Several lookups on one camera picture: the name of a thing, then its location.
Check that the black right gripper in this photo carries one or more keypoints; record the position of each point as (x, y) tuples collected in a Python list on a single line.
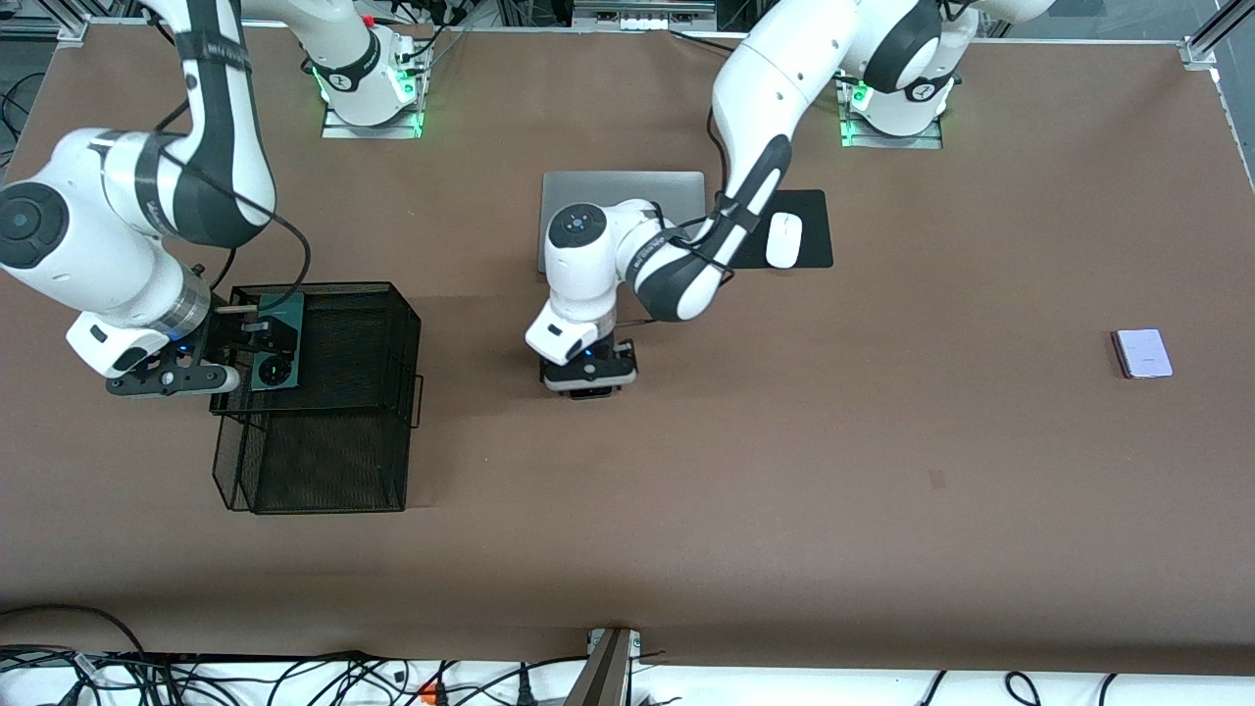
[(222, 327)]

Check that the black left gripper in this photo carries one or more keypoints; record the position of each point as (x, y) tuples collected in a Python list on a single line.
[(600, 351)]

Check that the green smartphone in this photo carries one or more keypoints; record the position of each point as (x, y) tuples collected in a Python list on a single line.
[(279, 373)]

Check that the lilac flip phone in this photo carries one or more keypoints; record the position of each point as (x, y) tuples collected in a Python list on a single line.
[(1145, 353)]

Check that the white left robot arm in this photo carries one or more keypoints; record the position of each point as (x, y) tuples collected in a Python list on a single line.
[(775, 69)]

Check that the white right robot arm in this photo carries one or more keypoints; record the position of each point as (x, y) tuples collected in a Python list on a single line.
[(98, 255)]

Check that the silver laptop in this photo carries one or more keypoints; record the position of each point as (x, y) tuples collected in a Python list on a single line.
[(627, 186)]

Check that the white computer mouse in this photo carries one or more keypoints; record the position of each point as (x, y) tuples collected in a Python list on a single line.
[(784, 240)]

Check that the black mouse pad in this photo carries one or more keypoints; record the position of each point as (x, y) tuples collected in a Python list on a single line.
[(814, 240)]

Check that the white power strip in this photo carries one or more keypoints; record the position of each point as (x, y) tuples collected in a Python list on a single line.
[(642, 20)]

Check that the orange plug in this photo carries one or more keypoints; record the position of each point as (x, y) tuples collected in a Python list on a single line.
[(428, 696)]

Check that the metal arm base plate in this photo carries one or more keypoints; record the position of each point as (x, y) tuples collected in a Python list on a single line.
[(853, 142), (338, 130)]

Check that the grey metal camera post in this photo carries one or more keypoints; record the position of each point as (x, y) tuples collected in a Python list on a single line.
[(606, 677)]

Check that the aluminium frame profile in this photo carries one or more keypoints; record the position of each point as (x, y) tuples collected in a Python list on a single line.
[(69, 29), (1201, 49)]

